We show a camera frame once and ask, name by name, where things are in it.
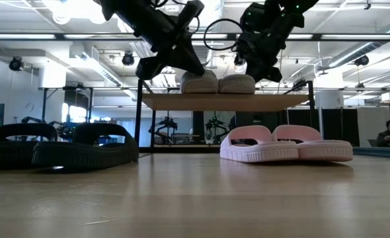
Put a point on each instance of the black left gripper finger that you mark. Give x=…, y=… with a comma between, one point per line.
x=193, y=54
x=186, y=64

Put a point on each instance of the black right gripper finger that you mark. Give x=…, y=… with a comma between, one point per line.
x=252, y=67
x=262, y=71

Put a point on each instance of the grey slide sandal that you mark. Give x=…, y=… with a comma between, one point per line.
x=200, y=84
x=237, y=85

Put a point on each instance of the pink slide sandal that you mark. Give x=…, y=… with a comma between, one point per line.
x=257, y=153
x=327, y=152

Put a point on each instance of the black slide sandal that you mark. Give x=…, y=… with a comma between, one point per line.
x=10, y=155
x=82, y=157

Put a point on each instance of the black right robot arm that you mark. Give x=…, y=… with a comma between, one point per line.
x=294, y=8

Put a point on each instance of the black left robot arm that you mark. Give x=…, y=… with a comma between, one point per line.
x=122, y=11

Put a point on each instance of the black background robot arm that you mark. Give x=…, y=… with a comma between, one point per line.
x=216, y=125
x=167, y=125
x=64, y=129

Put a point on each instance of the wooden shelf with black legs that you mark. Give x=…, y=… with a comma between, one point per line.
x=228, y=102

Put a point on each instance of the black ceiling spotlight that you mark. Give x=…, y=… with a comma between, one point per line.
x=362, y=60
x=128, y=59
x=16, y=63

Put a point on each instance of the black background metal stand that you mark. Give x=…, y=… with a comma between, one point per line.
x=91, y=99

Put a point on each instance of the person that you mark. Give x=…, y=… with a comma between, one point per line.
x=386, y=137

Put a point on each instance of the blue flat platform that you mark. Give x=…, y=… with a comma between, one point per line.
x=380, y=152

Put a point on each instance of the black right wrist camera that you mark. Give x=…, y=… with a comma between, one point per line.
x=252, y=18

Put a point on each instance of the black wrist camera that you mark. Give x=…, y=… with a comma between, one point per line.
x=191, y=15
x=252, y=18

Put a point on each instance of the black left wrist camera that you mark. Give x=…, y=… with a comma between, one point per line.
x=191, y=15

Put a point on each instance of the black metal table frame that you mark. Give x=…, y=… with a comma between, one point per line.
x=181, y=149

